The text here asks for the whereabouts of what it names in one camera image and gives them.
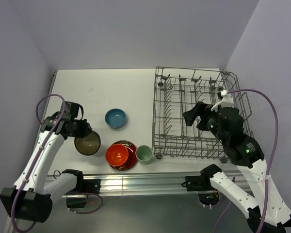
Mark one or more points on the dark teal floral bowl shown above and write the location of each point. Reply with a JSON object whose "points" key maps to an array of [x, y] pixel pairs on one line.
{"points": [[88, 145]]}

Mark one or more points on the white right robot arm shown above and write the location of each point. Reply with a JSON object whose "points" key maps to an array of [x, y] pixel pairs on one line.
{"points": [[265, 205]]}

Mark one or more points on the light blue ceramic bowl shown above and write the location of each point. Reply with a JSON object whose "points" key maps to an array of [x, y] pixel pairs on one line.
{"points": [[115, 118]]}

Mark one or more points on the orange bowl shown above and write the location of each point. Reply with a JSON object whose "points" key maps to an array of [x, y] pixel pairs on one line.
{"points": [[116, 155]]}

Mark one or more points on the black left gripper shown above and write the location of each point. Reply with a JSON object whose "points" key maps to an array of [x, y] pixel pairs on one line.
{"points": [[84, 125]]}

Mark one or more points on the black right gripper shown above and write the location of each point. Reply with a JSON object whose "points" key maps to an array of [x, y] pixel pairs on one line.
{"points": [[189, 115]]}

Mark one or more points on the pale green cup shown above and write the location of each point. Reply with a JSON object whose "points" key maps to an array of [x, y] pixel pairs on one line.
{"points": [[144, 154]]}

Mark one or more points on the red floral plate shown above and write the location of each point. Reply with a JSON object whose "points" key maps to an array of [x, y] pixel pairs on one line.
{"points": [[132, 159]]}

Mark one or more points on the grey wire dish rack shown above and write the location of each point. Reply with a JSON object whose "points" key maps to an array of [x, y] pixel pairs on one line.
{"points": [[178, 90]]}

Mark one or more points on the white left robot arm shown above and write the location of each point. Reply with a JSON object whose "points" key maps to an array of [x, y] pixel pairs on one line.
{"points": [[29, 198]]}

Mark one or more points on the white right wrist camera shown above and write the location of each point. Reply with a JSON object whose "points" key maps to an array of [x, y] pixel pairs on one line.
{"points": [[226, 101]]}

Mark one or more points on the aluminium frame rail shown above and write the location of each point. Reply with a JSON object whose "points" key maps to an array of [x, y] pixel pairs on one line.
{"points": [[119, 184]]}

